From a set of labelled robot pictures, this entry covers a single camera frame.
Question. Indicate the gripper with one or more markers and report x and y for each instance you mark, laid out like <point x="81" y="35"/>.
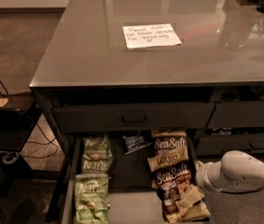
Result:
<point x="203" y="175"/>

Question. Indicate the brown sea salt chip bag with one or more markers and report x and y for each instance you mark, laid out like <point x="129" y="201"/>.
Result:
<point x="172" y="176"/>
<point x="166" y="140"/>

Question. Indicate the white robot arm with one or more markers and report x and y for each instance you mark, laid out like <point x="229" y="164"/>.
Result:
<point x="234" y="189"/>

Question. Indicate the middle right drawer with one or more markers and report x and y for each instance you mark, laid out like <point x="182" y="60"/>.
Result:
<point x="220" y="144"/>

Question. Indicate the blue chip bag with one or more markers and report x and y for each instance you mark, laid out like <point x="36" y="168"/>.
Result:
<point x="134" y="142"/>

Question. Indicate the top right drawer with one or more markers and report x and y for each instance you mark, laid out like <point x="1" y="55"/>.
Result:
<point x="238" y="115"/>

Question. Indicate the middle green kettle chip bag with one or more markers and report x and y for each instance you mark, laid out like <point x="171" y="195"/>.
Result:
<point x="96" y="167"/>

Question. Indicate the green kettle chip bag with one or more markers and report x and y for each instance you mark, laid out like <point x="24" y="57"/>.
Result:
<point x="96" y="167"/>
<point x="97" y="148"/>
<point x="91" y="199"/>

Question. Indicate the top left drawer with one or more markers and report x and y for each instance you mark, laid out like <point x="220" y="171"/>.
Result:
<point x="131" y="117"/>

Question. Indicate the front green kettle chip bag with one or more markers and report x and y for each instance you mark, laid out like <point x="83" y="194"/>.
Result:
<point x="91" y="199"/>

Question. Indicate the rear green kettle chip bag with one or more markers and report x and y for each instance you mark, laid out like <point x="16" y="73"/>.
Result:
<point x="97" y="148"/>

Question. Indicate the grey cabinet with glass top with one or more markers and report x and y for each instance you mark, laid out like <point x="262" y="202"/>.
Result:
<point x="220" y="60"/>

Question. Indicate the white handwritten paper note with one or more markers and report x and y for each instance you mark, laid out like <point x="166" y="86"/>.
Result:
<point x="152" y="35"/>

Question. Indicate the black side table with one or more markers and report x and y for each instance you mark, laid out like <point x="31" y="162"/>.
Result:
<point x="17" y="120"/>

